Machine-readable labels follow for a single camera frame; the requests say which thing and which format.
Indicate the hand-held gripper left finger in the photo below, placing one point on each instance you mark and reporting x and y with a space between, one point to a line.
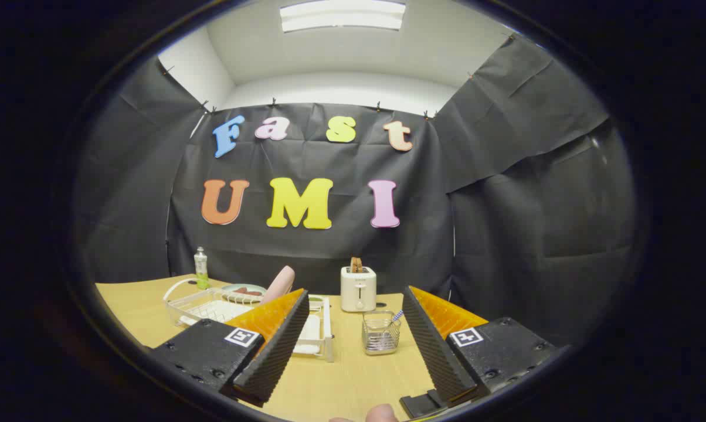
274 351

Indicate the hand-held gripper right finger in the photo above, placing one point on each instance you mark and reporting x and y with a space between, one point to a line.
438 351

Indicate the pink plate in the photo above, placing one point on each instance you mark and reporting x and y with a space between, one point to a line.
281 284

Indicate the teal plate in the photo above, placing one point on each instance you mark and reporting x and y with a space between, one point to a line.
230 291

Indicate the white toaster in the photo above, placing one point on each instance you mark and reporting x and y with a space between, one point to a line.
358 293

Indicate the clear bottle green liquid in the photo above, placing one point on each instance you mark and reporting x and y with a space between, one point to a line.
201 266

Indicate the brown bread slice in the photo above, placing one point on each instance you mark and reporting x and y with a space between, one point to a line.
356 265

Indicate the ceiling light panel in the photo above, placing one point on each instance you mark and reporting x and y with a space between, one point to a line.
341 14

